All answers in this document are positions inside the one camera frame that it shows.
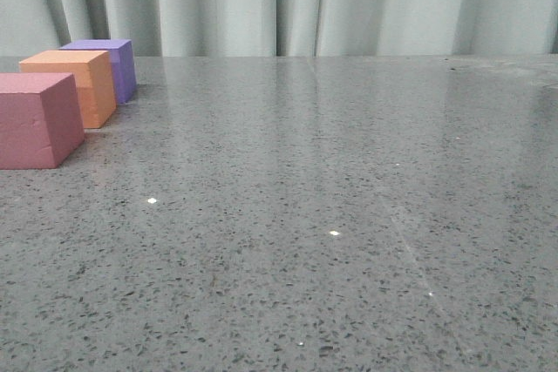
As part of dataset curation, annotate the pink foam cube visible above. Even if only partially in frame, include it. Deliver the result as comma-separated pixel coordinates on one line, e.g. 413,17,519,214
1,72,85,169

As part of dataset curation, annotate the purple foam cube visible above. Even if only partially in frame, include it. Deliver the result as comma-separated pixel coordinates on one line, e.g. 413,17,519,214
60,39,137,105

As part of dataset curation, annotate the grey-white curtain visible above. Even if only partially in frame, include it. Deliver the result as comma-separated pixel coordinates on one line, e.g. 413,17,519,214
1,0,557,57

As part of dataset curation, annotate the orange foam cube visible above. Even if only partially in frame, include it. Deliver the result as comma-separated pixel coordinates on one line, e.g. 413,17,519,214
18,50,118,130

